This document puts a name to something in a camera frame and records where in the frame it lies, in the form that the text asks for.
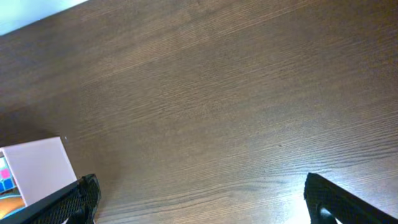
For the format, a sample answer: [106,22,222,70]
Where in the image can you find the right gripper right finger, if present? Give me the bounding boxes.
[304,172,397,224]

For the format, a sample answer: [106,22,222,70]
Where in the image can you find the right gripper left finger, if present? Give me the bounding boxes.
[1,174,101,224]

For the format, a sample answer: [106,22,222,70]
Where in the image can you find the rubik cube pastel colours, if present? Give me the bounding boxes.
[0,157,16,193]

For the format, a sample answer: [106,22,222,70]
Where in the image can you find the white cardboard box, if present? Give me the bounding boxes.
[1,137,77,207]

